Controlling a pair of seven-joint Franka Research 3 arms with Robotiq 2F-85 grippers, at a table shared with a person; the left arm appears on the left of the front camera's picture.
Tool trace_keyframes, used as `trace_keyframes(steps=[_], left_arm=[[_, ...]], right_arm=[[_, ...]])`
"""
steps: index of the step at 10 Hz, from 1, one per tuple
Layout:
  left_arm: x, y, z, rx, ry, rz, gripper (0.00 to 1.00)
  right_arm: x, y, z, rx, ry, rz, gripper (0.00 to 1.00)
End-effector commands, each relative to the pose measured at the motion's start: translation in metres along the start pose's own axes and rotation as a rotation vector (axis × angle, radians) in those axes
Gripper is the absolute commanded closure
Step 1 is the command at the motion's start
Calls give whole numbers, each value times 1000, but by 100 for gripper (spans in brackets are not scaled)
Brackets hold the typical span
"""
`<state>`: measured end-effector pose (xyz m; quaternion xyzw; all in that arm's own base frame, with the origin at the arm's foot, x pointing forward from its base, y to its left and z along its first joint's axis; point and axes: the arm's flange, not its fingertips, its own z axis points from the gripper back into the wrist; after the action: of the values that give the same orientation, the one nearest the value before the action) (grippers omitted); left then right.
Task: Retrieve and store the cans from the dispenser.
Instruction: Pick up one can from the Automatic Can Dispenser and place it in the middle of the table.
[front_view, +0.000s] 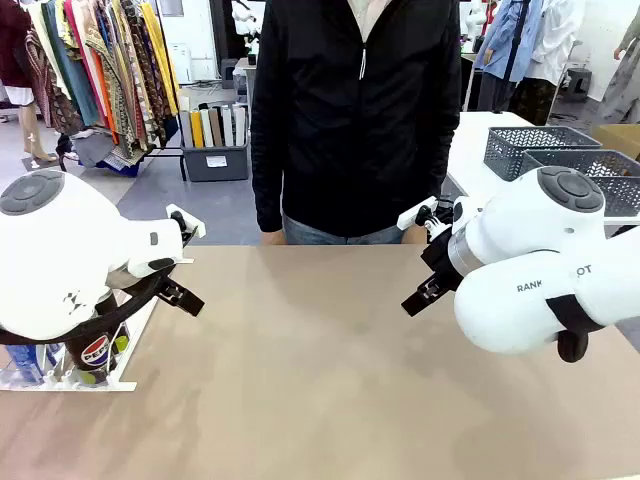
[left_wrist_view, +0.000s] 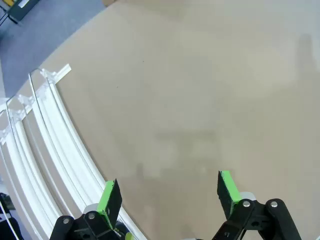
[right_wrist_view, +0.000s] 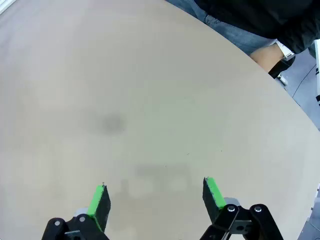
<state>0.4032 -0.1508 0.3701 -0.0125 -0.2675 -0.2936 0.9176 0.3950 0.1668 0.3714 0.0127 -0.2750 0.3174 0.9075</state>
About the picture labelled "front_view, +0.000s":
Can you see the yellow board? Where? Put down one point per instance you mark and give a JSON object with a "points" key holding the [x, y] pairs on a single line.
{"points": [[197, 130]]}

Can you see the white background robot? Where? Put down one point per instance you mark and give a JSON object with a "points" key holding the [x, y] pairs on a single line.
{"points": [[245, 20]]}

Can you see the white coat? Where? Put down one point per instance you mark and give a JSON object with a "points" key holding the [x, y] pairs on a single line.
{"points": [[555, 40]]}

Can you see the person in black jacket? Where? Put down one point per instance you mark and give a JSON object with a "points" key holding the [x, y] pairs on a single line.
{"points": [[350, 125]]}

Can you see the yellow garment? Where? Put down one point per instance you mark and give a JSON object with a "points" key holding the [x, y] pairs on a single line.
{"points": [[162, 60]]}

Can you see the person's right hand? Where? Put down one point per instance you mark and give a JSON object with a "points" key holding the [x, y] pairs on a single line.
{"points": [[274, 239]]}

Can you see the pink garment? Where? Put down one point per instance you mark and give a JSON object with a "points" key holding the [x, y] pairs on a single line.
{"points": [[80, 35]]}

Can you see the person's left forearm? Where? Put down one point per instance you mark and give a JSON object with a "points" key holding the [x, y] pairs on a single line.
{"points": [[445, 170]]}

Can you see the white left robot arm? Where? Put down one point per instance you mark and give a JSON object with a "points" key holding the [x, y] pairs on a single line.
{"points": [[60, 240]]}

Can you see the grey plastic basket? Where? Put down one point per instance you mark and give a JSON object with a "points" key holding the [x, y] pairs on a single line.
{"points": [[620, 195], [505, 150]]}

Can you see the grey trousers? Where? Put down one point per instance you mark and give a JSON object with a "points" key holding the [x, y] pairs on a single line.
{"points": [[492, 92]]}

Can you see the white can dispenser rack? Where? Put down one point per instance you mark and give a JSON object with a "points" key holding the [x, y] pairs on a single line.
{"points": [[115, 386]]}

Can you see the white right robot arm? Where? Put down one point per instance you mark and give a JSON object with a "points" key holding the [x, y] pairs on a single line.
{"points": [[505, 240]]}

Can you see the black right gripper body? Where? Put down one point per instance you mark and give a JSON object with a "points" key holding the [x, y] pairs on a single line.
{"points": [[442, 262]]}

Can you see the cardboard box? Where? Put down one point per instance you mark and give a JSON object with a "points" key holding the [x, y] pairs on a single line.
{"points": [[620, 140]]}

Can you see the dark camouflage skirt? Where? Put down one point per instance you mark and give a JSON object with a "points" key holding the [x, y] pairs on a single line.
{"points": [[532, 100]]}

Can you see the white board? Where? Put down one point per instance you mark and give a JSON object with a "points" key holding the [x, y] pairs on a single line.
{"points": [[206, 129], [240, 126], [227, 127]]}

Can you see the equipment cart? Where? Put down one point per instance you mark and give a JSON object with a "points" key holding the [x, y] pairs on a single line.
{"points": [[245, 80]]}

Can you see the white mannequin bust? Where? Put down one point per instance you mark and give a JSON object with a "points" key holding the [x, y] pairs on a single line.
{"points": [[476, 17]]}

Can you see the grey board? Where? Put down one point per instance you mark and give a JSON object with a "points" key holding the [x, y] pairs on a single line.
{"points": [[186, 130]]}

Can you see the brown board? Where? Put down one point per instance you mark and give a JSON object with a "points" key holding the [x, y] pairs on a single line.
{"points": [[216, 128]]}

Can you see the brown patterned dress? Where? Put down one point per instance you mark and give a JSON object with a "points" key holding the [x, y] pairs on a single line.
{"points": [[50, 105]]}

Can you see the teal garment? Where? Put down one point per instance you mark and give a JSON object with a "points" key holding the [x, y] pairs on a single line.
{"points": [[75, 85]]}

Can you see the black clothes rack frame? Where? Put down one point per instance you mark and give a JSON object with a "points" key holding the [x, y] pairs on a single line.
{"points": [[182, 165]]}

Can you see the black stand pole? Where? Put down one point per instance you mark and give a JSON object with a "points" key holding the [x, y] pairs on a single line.
{"points": [[515, 45]]}

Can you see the maroon garment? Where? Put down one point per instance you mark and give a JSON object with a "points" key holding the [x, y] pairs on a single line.
{"points": [[12, 45]]}

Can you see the person's left hand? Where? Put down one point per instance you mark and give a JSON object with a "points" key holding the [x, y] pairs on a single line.
{"points": [[414, 237]]}

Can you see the mannequin in grey dress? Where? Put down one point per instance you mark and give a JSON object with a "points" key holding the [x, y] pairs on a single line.
{"points": [[622, 85]]}

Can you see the person's right forearm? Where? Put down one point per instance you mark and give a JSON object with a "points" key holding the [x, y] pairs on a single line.
{"points": [[267, 205]]}

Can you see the brown patterned garment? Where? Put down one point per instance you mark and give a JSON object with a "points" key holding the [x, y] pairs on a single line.
{"points": [[142, 85]]}

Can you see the white side table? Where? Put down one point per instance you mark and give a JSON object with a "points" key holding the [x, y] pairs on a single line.
{"points": [[470, 145]]}

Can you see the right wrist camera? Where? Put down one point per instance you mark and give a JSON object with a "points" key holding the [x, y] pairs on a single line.
{"points": [[412, 215]]}

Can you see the black stool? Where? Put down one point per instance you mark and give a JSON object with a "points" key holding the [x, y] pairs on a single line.
{"points": [[580, 82]]}

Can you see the orange garment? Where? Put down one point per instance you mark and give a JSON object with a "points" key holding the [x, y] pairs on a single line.
{"points": [[102, 100]]}

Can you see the grey storage bin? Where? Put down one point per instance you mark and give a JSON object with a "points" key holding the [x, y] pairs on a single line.
{"points": [[215, 170]]}

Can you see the blue shirt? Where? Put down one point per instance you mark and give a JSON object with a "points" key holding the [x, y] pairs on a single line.
{"points": [[500, 40]]}

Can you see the mannequin legs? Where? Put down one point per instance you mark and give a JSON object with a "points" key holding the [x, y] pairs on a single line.
{"points": [[31, 130]]}

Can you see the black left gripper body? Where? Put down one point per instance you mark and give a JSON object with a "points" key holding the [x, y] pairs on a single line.
{"points": [[161, 265]]}

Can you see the grey cloth pile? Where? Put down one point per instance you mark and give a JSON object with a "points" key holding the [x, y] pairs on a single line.
{"points": [[95, 147]]}

